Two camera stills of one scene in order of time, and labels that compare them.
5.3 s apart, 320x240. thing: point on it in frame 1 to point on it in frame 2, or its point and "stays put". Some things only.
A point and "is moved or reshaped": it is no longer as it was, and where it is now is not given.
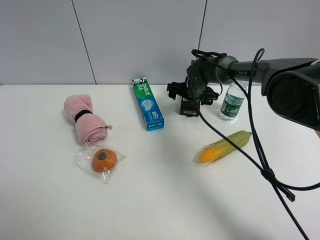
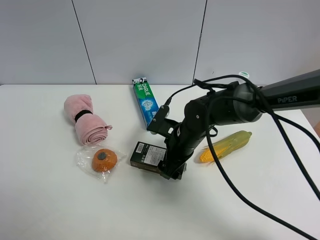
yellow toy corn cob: [212, 152] stays put
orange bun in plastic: [99, 161] stays put
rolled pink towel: [91, 128] stays put
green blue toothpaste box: [150, 110] stays put
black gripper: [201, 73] to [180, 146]
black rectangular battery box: [190, 108] is moved or reshaped
